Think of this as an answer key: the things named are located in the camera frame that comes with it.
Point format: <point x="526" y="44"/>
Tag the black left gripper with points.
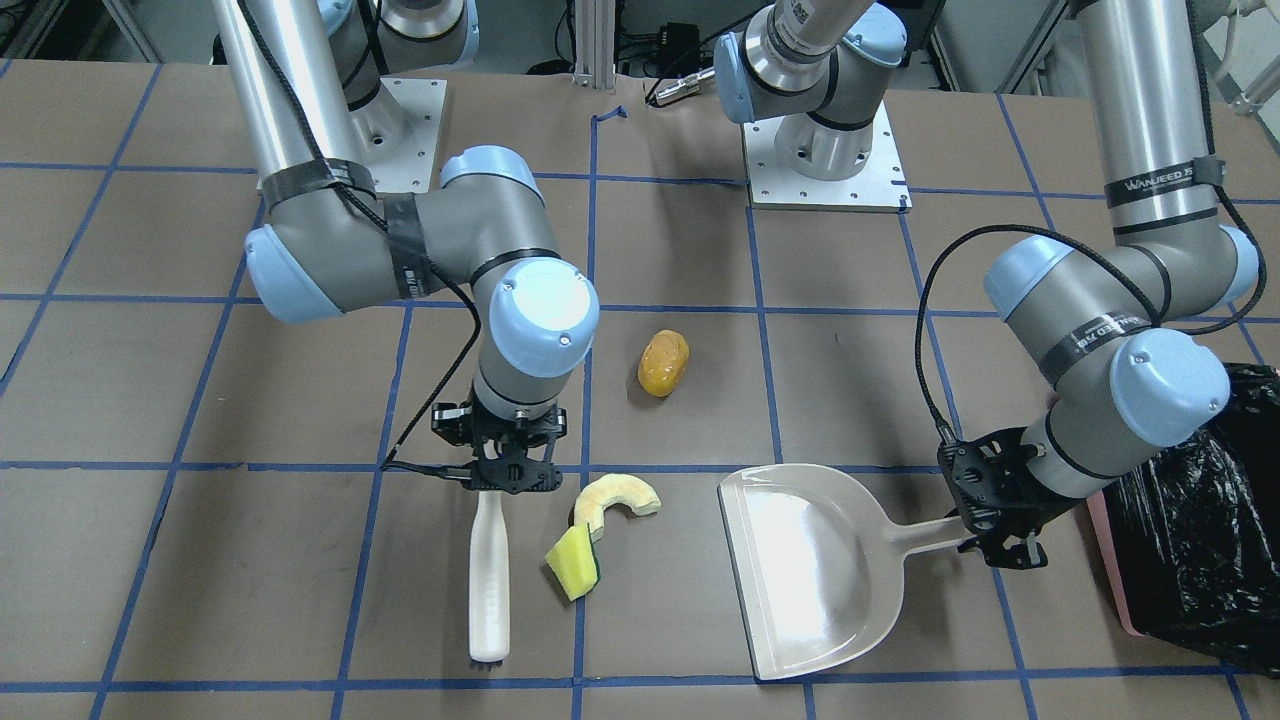
<point x="1022" y="496"/>

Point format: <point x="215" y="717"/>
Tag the yellow green sponge piece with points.
<point x="573" y="562"/>

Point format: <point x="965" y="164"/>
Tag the black lined trash bin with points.
<point x="1189" y="540"/>

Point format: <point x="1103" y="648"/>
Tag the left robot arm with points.
<point x="1095" y="322"/>

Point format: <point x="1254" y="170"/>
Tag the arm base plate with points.
<point x="795" y="164"/>
<point x="387" y="146"/>

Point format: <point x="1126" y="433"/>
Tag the beige plastic dustpan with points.
<point x="820" y="575"/>

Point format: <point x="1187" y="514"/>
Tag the aluminium frame post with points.
<point x="594" y="44"/>

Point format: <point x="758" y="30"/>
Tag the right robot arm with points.
<point x="352" y="222"/>

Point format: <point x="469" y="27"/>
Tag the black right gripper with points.
<point x="447" y="424"/>

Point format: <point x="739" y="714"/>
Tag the white hand brush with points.
<point x="489" y="608"/>

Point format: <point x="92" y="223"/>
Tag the pale curved melon rind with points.
<point x="608" y="491"/>

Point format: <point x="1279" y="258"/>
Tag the yellow potato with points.
<point x="663" y="363"/>

